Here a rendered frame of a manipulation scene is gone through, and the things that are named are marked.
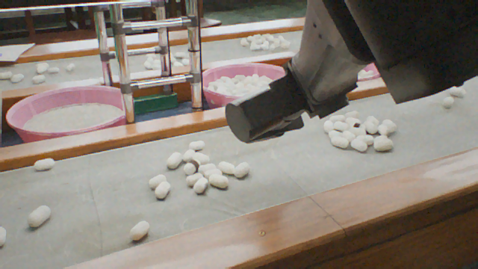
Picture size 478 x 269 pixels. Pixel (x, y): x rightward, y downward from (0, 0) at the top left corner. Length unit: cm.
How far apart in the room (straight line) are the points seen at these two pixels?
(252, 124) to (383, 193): 27
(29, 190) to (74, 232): 15
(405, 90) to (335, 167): 62
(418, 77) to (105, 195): 64
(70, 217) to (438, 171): 60
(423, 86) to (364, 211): 51
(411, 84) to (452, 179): 61
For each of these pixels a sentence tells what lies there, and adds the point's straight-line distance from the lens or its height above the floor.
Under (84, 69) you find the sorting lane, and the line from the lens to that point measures 140.
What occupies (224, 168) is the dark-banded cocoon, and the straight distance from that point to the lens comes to 76.
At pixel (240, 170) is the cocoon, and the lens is 75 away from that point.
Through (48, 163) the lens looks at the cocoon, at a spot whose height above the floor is 75.
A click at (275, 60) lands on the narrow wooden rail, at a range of 134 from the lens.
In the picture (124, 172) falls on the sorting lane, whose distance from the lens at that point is 80.
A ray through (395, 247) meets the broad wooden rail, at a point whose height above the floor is 70.
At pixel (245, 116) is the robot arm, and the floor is 93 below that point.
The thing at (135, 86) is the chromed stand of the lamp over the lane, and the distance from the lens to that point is 91.
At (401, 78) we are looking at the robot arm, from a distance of 19.
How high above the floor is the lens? 115
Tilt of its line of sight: 27 degrees down
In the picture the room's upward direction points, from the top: straight up
